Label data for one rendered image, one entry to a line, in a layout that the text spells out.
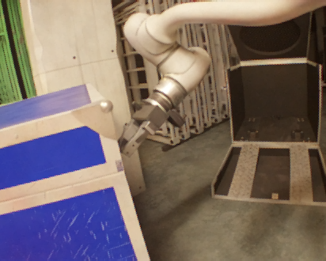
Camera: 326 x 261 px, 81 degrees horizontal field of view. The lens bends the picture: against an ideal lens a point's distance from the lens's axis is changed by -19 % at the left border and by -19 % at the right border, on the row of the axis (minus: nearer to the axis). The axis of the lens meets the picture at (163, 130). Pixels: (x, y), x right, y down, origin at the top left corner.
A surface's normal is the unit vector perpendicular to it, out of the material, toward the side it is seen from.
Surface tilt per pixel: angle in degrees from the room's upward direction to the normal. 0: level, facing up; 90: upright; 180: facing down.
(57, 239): 90
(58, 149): 90
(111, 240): 90
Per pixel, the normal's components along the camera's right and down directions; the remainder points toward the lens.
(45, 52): 0.65, 0.13
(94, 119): 0.33, 0.23
